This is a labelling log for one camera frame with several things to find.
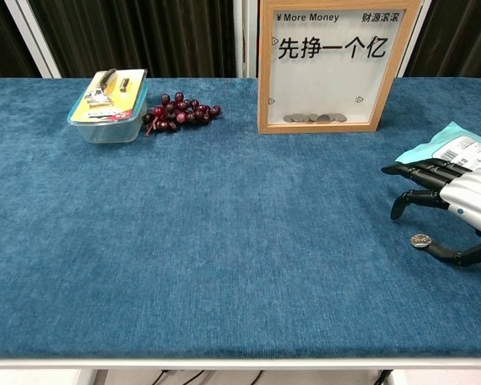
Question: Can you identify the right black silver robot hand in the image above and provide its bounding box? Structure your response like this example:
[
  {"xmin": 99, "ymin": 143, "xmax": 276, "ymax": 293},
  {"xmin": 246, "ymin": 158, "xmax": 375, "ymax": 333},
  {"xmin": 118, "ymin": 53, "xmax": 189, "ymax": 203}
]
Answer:
[{"xmin": 381, "ymin": 157, "xmax": 481, "ymax": 268}]

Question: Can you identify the teal wet wipes packet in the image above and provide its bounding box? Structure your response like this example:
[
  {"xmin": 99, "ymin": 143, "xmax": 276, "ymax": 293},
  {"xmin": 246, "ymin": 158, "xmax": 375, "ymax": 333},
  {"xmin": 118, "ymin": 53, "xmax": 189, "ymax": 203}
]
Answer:
[{"xmin": 395, "ymin": 121, "xmax": 481, "ymax": 177}]

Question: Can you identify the black pleated curtain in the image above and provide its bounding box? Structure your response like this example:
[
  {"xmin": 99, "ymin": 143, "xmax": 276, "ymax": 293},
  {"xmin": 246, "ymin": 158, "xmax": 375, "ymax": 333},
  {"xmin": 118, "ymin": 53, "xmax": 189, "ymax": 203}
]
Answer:
[
  {"xmin": 27, "ymin": 0, "xmax": 238, "ymax": 79},
  {"xmin": 0, "ymin": 0, "xmax": 39, "ymax": 80},
  {"xmin": 404, "ymin": 0, "xmax": 481, "ymax": 78}
]

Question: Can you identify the blue fabric table cloth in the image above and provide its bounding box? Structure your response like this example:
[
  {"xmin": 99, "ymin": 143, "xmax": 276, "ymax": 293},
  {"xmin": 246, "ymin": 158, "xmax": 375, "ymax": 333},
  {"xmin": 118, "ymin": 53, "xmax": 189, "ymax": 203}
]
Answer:
[{"xmin": 0, "ymin": 76, "xmax": 481, "ymax": 360}]

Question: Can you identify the dark red grape bunch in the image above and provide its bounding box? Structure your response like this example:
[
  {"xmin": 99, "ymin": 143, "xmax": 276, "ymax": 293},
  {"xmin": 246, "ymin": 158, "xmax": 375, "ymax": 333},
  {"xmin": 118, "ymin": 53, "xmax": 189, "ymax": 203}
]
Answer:
[{"xmin": 141, "ymin": 91, "xmax": 222, "ymax": 138}]

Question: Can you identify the clear plastic food container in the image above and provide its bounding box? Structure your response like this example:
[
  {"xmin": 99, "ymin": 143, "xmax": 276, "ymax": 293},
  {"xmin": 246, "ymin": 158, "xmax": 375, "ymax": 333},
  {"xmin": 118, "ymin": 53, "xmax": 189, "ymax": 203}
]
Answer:
[{"xmin": 67, "ymin": 82, "xmax": 149, "ymax": 144}]

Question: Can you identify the yellow razor blister pack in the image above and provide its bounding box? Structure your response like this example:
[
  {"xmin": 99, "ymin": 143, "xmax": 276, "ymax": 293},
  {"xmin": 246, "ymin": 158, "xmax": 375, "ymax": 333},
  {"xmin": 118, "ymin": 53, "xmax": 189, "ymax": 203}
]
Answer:
[{"xmin": 71, "ymin": 68, "xmax": 148, "ymax": 122}]

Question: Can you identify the gray partition frame post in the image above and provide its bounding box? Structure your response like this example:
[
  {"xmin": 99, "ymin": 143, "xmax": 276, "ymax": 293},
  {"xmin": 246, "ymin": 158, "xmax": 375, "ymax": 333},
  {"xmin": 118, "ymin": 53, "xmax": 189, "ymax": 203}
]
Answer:
[
  {"xmin": 3, "ymin": 0, "xmax": 62, "ymax": 79},
  {"xmin": 232, "ymin": 0, "xmax": 261, "ymax": 79},
  {"xmin": 398, "ymin": 0, "xmax": 432, "ymax": 78}
]

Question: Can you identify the wooden coin box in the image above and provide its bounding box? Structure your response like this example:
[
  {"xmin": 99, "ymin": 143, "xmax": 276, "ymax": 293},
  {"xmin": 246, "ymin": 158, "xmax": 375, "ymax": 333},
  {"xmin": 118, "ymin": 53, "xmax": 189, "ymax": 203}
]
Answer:
[{"xmin": 257, "ymin": 0, "xmax": 421, "ymax": 135}]

